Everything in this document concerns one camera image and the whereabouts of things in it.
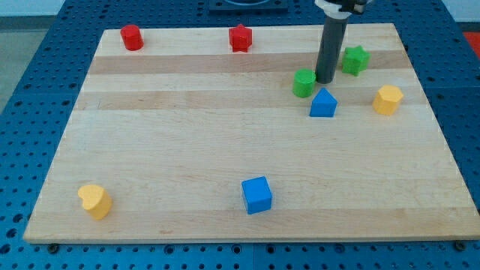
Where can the green star block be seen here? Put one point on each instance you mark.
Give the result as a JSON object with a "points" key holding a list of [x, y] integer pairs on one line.
{"points": [[355, 60]]}

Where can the wooden board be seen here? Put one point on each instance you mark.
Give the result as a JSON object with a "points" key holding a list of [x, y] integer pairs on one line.
{"points": [[173, 129]]}

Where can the red star block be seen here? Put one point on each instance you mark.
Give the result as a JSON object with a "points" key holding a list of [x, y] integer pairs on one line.
{"points": [[240, 38]]}

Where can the blue cube block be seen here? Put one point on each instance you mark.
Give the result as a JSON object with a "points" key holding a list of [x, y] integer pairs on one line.
{"points": [[257, 195]]}

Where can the green cylinder block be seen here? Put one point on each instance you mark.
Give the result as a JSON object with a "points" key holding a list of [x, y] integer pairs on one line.
{"points": [[303, 83]]}

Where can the blue triangular prism block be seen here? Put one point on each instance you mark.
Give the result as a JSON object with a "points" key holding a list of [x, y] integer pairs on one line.
{"points": [[323, 105]]}

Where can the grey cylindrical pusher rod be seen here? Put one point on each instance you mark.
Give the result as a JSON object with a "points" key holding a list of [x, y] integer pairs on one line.
{"points": [[329, 50]]}

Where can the red cylinder block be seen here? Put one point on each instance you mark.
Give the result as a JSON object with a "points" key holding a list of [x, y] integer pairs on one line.
{"points": [[132, 38]]}

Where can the yellow hexagon block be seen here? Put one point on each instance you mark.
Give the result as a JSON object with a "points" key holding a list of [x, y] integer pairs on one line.
{"points": [[387, 100]]}

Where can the yellow heart block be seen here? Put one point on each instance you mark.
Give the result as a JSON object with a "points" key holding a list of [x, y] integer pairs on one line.
{"points": [[95, 200]]}

